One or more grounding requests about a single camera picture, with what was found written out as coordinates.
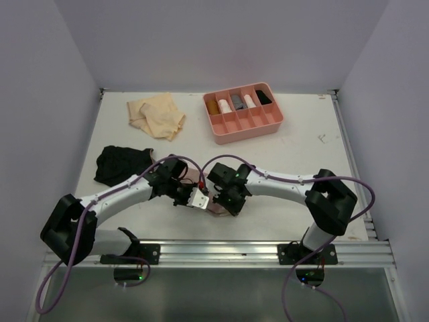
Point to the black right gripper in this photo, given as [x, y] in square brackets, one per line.
[234, 208]

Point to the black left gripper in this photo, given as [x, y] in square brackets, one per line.
[184, 202]

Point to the pink underwear cream waistband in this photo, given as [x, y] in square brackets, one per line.
[191, 175]

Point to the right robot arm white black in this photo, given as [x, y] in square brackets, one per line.
[329, 201]

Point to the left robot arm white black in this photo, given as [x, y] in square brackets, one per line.
[73, 230]

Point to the black underwear orange trim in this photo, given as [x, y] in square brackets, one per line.
[116, 164]

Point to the beige underwear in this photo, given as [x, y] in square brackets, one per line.
[158, 116]

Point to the brown rolled underwear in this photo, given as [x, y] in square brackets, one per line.
[212, 107]

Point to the grey rolled underwear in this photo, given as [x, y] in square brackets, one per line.
[238, 103]

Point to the black rolled underwear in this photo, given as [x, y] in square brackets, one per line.
[263, 98]

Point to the pink divided organizer tray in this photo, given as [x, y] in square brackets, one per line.
[247, 123]

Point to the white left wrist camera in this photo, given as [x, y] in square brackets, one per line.
[198, 199]

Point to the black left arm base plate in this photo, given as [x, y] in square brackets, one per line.
[125, 248]

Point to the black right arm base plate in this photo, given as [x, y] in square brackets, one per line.
[295, 252]

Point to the aluminium table frame rail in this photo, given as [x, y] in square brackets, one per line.
[311, 137]

